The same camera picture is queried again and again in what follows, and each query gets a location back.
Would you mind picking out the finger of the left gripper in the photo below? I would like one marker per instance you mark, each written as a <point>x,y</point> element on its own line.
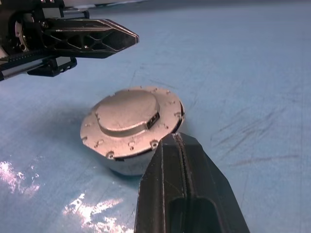
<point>116,36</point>

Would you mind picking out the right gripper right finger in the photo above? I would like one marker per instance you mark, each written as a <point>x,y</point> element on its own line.
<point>209,194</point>

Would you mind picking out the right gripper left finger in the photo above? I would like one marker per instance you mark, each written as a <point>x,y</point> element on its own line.
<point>162,189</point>

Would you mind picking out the silver motor cover with circuit board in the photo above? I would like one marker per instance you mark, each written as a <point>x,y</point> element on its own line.
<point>126,114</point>

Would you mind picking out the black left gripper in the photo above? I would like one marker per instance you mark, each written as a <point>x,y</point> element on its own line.
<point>31,31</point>

